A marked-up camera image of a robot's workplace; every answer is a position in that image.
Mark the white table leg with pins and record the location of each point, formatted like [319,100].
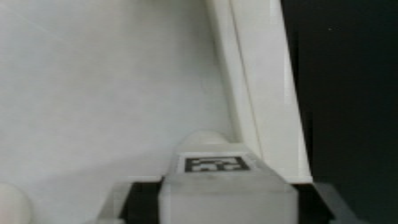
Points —
[223,189]

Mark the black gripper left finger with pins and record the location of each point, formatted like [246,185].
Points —
[131,207]

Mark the white square tabletop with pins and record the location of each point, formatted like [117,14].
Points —
[127,71]

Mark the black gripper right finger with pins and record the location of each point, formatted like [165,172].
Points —
[323,206]

